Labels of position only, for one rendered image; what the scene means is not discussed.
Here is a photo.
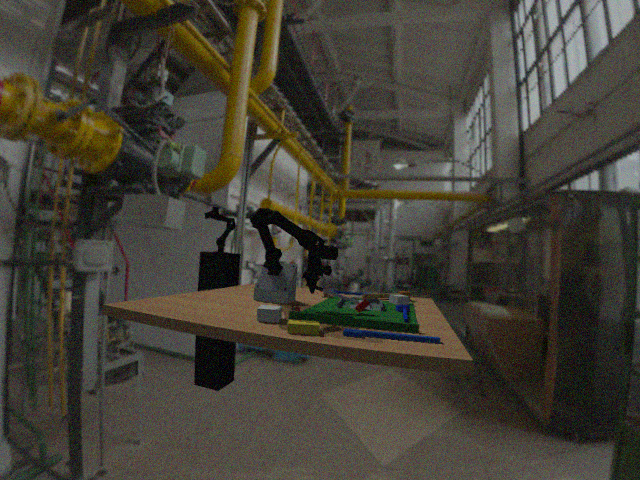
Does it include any yellow rectangular block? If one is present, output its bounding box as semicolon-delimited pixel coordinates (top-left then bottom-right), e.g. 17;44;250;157
288;320;320;334

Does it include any green putting mat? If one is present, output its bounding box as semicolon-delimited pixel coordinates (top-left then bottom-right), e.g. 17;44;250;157
301;297;417;324

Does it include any red golf putter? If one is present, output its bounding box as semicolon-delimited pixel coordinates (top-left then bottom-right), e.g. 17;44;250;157
315;286;369;313

